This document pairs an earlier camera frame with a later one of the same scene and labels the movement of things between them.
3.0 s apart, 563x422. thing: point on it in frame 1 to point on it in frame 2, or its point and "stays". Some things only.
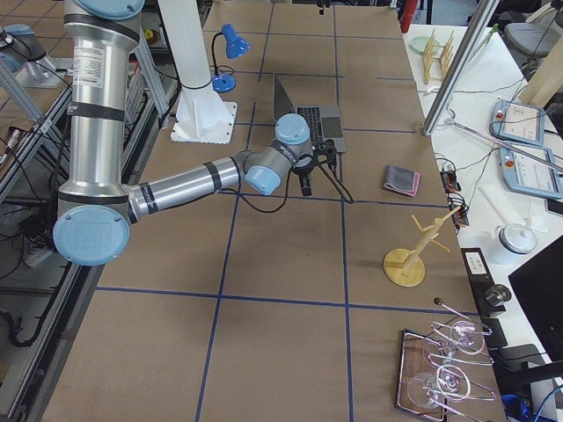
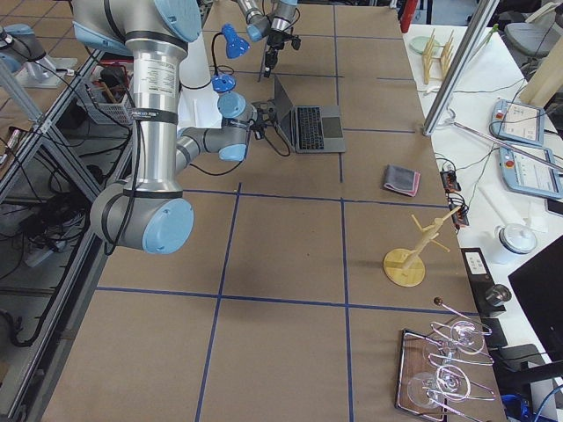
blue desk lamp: [236, 47] stays
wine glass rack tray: [437, 370] stays
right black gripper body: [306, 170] to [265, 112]
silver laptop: [325, 121] stays
